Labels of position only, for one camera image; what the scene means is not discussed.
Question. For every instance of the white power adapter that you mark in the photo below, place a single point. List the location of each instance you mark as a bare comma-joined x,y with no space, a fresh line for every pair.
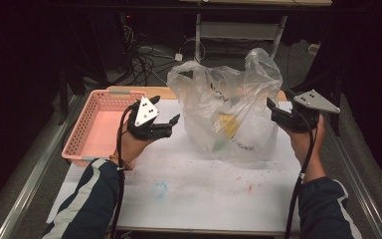
178,57

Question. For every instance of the white metal desk frame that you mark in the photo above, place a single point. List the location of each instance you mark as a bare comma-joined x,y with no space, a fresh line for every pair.
235,30

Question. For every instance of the white paper sheet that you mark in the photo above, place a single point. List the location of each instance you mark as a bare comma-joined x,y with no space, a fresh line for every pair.
205,195

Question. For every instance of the orange wristband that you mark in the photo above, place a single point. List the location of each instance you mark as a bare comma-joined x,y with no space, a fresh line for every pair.
126,166

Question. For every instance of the metal frame rail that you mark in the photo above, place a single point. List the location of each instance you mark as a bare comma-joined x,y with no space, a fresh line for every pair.
361,179
30,189

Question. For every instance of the pink plastic basket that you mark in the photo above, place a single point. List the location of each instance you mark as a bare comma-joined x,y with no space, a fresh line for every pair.
94,132

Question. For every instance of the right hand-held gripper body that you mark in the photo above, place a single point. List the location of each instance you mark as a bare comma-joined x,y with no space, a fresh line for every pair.
315,101

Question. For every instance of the person's left hand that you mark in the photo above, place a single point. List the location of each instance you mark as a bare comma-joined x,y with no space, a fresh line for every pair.
129,147

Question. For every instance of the clear plastic bag yellow smiley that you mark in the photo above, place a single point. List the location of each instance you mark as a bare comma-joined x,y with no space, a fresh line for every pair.
219,96

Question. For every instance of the person's right hand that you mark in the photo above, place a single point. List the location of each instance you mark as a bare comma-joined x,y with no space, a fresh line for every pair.
311,152

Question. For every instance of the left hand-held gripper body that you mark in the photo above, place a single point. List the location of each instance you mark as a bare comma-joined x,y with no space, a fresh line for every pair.
146,114

